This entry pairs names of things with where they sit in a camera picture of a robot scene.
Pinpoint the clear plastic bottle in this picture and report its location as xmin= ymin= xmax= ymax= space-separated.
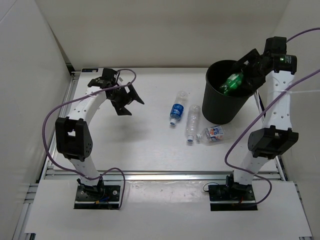
xmin=185 ymin=105 xmax=201 ymax=144

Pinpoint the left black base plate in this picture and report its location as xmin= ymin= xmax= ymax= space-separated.
xmin=73 ymin=185 xmax=121 ymax=210

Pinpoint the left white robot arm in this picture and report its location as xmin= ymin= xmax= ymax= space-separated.
xmin=55 ymin=76 xmax=144 ymax=200

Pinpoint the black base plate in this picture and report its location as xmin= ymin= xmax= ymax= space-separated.
xmin=73 ymin=185 xmax=121 ymax=210
xmin=208 ymin=184 xmax=258 ymax=212

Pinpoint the aluminium frame rail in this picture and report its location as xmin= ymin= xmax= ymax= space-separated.
xmin=44 ymin=168 xmax=281 ymax=181

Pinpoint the blue label plastic bottle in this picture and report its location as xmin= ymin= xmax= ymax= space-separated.
xmin=169 ymin=91 xmax=188 ymax=127

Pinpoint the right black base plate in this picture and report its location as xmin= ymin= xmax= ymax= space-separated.
xmin=208 ymin=184 xmax=258 ymax=212

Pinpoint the orange label plastic bottle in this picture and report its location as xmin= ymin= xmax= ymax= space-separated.
xmin=196 ymin=125 xmax=226 ymax=144

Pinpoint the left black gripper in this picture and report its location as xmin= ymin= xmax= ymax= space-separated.
xmin=107 ymin=82 xmax=143 ymax=116

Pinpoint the green plastic bottle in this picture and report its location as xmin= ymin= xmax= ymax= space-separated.
xmin=218 ymin=72 xmax=244 ymax=96

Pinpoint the black plastic waste bin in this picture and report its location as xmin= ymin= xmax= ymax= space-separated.
xmin=202 ymin=59 xmax=254 ymax=125

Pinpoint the blue sticker label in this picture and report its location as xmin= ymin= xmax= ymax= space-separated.
xmin=81 ymin=68 xmax=99 ymax=73

